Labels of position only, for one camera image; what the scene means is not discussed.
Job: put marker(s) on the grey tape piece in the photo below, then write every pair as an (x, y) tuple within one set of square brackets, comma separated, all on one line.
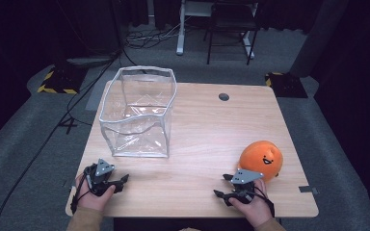
[(308, 189)]

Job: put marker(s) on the person's left hand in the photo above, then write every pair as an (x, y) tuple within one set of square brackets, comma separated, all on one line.
[(91, 198)]

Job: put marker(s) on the grey table grommet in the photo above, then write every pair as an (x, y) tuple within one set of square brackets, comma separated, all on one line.
[(224, 97)]

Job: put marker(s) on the black stand base striped tape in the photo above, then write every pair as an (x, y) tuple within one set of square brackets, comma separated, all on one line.
[(61, 80), (285, 84)]

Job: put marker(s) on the clear plastic storage box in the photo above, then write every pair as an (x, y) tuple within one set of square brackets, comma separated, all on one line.
[(138, 113)]

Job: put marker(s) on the black metal chair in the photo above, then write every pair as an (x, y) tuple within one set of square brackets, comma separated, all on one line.
[(231, 25)]

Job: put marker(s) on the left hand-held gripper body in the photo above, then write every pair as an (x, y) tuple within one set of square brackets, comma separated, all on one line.
[(98, 179)]

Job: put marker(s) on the white desk frame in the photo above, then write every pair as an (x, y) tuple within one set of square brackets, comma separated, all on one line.
[(181, 30)]

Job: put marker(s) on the orange smiling plush toy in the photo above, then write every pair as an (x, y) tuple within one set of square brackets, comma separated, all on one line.
[(261, 159)]

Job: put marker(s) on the person's right hand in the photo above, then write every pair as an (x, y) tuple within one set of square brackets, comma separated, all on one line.
[(253, 209)]

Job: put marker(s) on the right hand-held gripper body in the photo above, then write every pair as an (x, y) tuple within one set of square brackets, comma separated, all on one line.
[(244, 183)]

